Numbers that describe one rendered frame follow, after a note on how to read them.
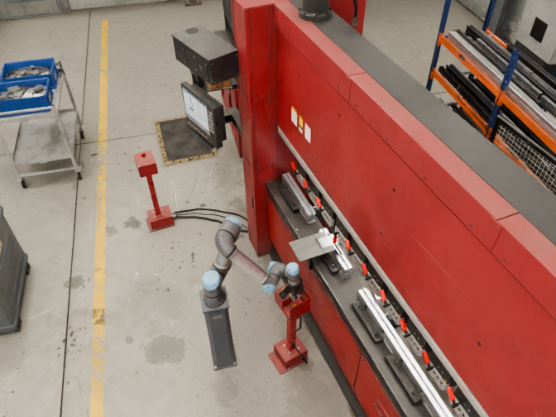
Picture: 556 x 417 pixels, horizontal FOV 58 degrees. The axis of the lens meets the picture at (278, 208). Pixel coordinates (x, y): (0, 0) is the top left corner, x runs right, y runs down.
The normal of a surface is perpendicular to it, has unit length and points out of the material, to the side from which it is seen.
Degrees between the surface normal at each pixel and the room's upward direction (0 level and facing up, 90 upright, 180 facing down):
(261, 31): 90
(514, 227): 0
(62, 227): 0
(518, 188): 0
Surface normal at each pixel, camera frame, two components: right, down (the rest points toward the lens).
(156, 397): -0.01, -0.72
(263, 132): 0.39, 0.64
